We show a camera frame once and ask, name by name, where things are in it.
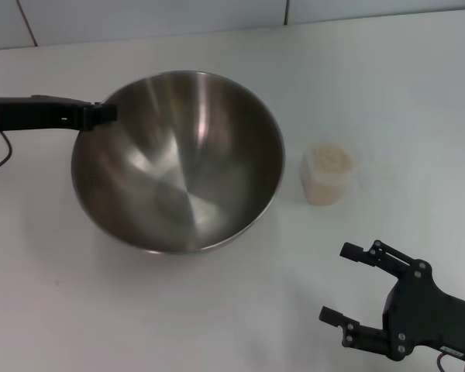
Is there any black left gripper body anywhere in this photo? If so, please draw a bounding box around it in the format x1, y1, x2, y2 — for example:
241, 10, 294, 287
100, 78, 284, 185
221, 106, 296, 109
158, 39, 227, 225
0, 95, 87, 133

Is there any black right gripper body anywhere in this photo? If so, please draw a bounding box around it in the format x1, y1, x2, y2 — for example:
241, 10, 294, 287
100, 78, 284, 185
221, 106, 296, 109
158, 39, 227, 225
382, 258, 465, 362

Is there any stainless steel mixing bowl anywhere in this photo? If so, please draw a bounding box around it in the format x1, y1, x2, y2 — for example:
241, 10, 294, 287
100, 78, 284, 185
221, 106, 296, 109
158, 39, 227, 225
70, 70, 286, 255

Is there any clear plastic cup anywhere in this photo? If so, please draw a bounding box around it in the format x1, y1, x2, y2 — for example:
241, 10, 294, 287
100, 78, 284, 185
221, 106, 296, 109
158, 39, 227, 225
301, 142, 360, 205

